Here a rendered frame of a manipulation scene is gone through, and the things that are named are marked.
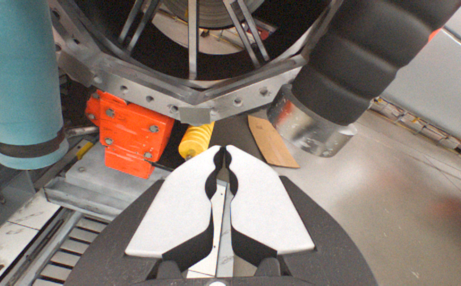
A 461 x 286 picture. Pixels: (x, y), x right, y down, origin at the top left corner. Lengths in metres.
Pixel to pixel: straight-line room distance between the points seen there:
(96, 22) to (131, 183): 0.44
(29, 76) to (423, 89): 0.70
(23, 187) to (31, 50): 0.63
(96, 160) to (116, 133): 0.34
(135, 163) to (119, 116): 0.11
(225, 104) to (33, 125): 0.27
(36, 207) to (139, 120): 0.56
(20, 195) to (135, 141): 0.54
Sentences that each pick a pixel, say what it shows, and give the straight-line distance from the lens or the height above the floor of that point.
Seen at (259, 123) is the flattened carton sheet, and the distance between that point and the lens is 1.74.
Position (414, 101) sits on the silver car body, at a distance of 0.63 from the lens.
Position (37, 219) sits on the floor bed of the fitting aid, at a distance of 0.84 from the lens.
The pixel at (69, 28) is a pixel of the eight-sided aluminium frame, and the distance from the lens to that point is 0.45.
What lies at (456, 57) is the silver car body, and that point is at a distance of 0.63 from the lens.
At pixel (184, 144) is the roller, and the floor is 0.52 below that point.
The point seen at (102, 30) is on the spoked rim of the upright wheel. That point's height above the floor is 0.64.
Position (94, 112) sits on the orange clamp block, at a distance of 0.44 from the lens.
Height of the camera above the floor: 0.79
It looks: 35 degrees down
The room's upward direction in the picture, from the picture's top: 28 degrees clockwise
